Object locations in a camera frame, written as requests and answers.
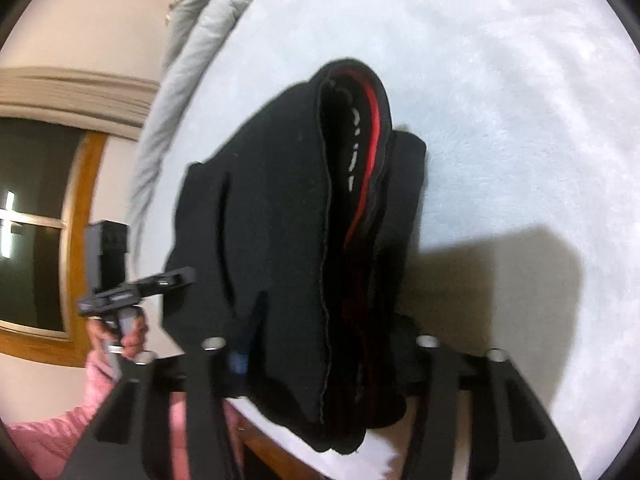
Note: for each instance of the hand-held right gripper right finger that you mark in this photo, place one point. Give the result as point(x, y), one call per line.
point(440, 385)

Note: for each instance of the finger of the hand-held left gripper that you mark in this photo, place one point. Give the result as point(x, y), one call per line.
point(170, 279)

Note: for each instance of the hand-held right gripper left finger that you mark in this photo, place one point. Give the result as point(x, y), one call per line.
point(239, 362)

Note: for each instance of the black pants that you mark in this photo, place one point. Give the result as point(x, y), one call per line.
point(280, 210)

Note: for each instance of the person's left forearm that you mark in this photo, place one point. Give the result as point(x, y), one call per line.
point(55, 425)

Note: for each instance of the person's left hand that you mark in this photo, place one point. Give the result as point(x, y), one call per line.
point(136, 335)

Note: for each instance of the person's pink clothing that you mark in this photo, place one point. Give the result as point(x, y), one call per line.
point(200, 440)

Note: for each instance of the wooden framed window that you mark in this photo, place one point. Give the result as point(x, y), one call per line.
point(30, 185)

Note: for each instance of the white window cornice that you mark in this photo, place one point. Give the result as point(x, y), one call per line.
point(65, 95)

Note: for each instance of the grey duvet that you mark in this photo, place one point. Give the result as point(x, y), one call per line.
point(200, 35)

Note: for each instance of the white bed sheet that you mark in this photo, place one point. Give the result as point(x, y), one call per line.
point(500, 85)

